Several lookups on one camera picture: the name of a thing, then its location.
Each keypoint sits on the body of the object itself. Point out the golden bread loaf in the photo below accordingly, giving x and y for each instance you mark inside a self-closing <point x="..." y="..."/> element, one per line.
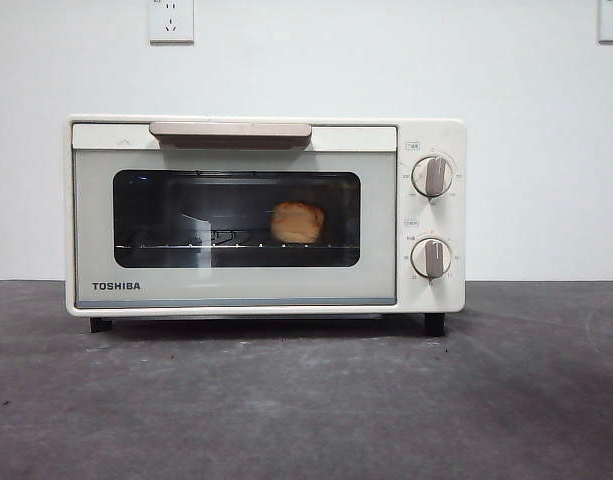
<point x="298" y="224"/>

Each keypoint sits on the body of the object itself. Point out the glass-windowed oven door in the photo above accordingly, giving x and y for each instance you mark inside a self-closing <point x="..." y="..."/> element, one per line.
<point x="93" y="225"/>

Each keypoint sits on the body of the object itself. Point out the cream oven knob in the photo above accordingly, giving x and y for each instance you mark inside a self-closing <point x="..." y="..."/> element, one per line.
<point x="432" y="258"/>
<point x="433" y="176"/>

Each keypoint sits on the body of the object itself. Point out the cream Toshiba toaster oven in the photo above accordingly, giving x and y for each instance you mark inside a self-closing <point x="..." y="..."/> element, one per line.
<point x="441" y="135"/>

